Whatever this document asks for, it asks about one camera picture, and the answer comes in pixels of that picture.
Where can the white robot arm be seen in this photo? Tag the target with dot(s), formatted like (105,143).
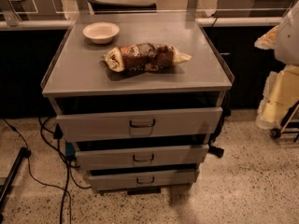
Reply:
(286,49)

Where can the brown snack bag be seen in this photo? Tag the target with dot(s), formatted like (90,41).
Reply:
(146,57)

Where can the grey bottom drawer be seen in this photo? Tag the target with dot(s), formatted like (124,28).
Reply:
(143,180)

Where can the grey background cabinet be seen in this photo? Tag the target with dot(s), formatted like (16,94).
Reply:
(39,10)
(252,8)

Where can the black stand leg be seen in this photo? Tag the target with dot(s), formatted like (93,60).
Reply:
(6,186)

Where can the grey top drawer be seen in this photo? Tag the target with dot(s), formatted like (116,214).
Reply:
(138,124)

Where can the grey drawer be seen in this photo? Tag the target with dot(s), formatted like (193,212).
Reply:
(141,157)
(143,180)
(138,124)

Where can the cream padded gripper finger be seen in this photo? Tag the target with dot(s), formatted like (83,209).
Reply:
(268,40)

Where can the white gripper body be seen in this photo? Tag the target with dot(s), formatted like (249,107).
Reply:
(288,41)

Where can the grey background cabinet right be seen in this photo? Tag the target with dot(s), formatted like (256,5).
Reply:
(252,8)

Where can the wheeled cart base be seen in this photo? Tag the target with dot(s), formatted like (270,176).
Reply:
(288,124)

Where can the grey background cabinet left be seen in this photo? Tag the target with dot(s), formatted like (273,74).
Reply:
(39,10)

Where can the white bowl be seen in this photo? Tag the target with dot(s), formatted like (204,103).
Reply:
(101,32)

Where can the clear acrylic barrier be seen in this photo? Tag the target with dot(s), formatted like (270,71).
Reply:
(202,10)

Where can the grey middle drawer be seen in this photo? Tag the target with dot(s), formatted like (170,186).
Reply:
(141,157)

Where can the grey drawer cabinet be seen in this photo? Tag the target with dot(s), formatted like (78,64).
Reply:
(79,82)

